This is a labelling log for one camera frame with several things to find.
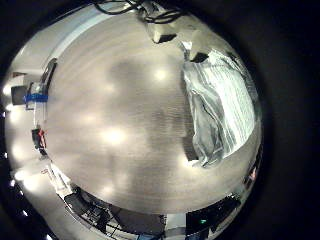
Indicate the white striped shirt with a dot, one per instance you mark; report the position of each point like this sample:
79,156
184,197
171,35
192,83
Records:
220,106

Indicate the blue tape strip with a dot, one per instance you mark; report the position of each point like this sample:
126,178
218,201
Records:
36,97

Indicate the dark grey box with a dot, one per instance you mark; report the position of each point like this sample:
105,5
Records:
18,95

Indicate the black and red device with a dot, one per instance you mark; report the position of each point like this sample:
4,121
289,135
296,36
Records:
39,138

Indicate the black monitor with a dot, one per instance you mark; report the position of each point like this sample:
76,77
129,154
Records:
213,215

